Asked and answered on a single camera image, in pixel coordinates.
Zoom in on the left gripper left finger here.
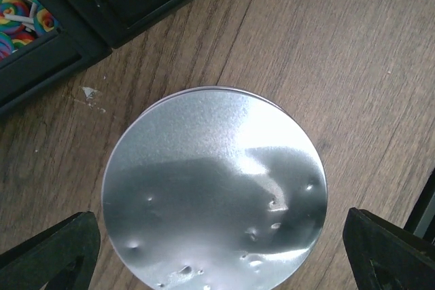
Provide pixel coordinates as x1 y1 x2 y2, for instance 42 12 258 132
1 211 101 289

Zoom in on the round metal jar lid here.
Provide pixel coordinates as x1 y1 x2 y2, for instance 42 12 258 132
101 86 328 289

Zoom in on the pile of rainbow lollipops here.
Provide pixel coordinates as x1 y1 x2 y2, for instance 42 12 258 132
1 0 60 60

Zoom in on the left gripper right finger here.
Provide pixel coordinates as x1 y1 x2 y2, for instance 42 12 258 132
343 208 434 289

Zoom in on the black three-compartment candy tray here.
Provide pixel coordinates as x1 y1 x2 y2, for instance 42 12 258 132
1 0 191 115

